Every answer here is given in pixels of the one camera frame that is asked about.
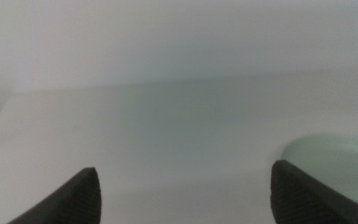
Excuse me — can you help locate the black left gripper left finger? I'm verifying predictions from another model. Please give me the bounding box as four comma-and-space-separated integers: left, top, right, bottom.
7, 167, 102, 224

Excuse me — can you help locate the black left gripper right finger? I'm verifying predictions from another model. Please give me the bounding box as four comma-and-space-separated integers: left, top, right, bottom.
270, 160, 358, 224

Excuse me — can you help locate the pale green shallow bowl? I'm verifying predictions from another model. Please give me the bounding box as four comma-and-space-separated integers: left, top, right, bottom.
280, 133, 358, 214

